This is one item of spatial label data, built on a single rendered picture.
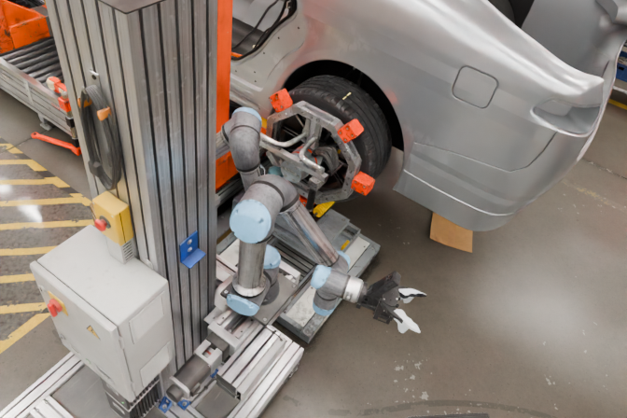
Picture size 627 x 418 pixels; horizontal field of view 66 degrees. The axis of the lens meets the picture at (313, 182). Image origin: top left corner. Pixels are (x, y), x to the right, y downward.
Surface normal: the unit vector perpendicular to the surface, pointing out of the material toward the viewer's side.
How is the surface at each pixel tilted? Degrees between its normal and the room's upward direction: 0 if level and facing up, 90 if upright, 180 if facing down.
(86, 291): 0
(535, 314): 0
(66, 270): 0
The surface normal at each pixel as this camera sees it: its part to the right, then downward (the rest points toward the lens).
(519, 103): -0.55, 0.52
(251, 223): -0.30, 0.52
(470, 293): 0.15, -0.71
